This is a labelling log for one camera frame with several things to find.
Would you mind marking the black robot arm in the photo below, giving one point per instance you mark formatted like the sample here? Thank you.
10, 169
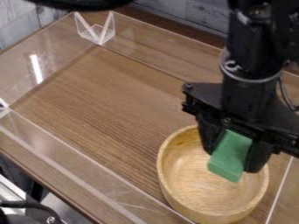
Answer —
263, 38

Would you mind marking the brown wooden bowl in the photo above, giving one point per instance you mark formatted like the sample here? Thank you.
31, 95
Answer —
200, 195

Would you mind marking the green rectangular block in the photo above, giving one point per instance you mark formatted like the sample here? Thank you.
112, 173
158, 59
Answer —
227, 159

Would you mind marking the clear acrylic corner bracket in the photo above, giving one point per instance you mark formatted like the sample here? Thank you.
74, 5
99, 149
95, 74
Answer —
99, 34

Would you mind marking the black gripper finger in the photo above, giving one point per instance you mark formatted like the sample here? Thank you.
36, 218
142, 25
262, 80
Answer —
256, 153
211, 130

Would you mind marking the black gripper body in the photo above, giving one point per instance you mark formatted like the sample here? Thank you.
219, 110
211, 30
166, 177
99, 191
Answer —
248, 106

